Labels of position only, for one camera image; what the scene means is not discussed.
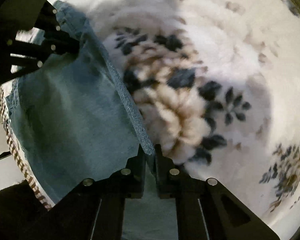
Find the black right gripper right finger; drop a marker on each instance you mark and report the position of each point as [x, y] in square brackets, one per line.
[206, 209]

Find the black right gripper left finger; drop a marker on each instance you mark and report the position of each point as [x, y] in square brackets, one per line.
[95, 209]

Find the blue denim jeans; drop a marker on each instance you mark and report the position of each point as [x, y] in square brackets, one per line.
[74, 119]

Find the floral fleece bed blanket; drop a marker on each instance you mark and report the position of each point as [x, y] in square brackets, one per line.
[217, 85]

